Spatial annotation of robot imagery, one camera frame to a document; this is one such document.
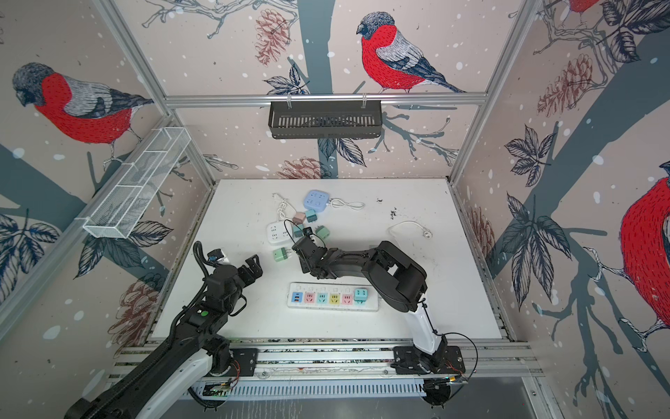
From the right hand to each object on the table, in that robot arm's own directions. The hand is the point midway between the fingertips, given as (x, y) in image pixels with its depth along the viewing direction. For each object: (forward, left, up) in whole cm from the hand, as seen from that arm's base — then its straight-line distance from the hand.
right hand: (307, 259), depth 96 cm
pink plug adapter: (+18, +6, +2) cm, 19 cm away
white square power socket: (+9, +13, +3) cm, 16 cm away
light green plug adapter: (+11, -5, +2) cm, 12 cm away
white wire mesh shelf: (-1, +49, +33) cm, 59 cm away
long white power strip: (-15, -10, +3) cm, 18 cm away
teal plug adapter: (-16, -20, +6) cm, 26 cm away
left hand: (-8, +17, +12) cm, 23 cm away
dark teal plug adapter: (+19, +1, +3) cm, 19 cm away
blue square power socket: (+26, -1, +4) cm, 26 cm away
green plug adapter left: (0, +10, +3) cm, 10 cm away
